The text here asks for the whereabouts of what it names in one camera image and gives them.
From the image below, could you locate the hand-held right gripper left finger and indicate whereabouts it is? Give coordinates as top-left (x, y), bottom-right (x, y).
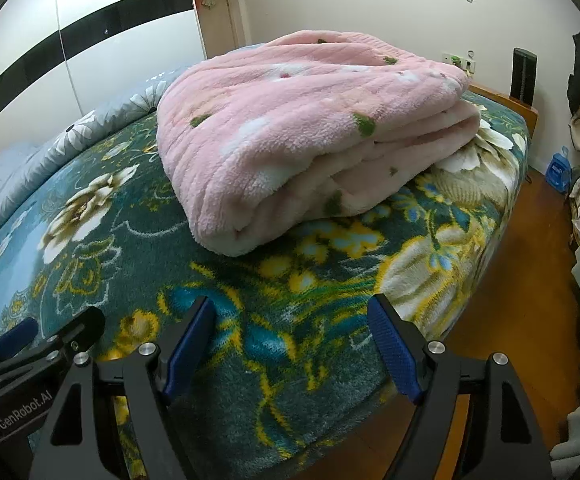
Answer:
top-left (27, 295), bottom-right (217, 480)

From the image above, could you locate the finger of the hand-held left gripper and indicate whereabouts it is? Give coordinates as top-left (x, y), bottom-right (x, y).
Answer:
top-left (42, 305), bottom-right (107, 358)
top-left (0, 316), bottom-right (39, 358)

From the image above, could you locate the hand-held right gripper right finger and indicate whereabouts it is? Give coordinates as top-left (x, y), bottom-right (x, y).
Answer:
top-left (367, 292), bottom-right (556, 480)

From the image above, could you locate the pink floral fleece garment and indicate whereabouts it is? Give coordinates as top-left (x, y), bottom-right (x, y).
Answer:
top-left (156, 30), bottom-right (482, 259)

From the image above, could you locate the teal floral bed blanket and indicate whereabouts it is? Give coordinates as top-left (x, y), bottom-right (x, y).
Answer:
top-left (0, 92), bottom-right (530, 480)

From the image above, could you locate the light blue floral quilt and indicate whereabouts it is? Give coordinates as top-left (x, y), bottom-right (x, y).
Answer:
top-left (0, 42), bottom-right (271, 266)

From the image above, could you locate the blue plastic bottle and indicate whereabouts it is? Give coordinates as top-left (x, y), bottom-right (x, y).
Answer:
top-left (545, 146), bottom-right (572, 195)

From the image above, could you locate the wooden bed footboard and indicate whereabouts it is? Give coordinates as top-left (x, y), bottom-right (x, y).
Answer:
top-left (467, 82), bottom-right (541, 138)

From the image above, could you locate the black tower appliance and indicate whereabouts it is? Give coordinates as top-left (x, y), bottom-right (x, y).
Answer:
top-left (511, 47), bottom-right (538, 107)

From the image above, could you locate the white wardrobe with black stripe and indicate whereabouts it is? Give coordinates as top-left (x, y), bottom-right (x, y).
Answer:
top-left (0, 0), bottom-right (208, 171)

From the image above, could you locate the beige door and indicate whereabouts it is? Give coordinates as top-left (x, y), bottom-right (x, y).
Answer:
top-left (190, 0), bottom-right (251, 58)

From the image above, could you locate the white wall socket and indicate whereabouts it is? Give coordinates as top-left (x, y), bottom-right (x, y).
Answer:
top-left (442, 51), bottom-right (477, 72)

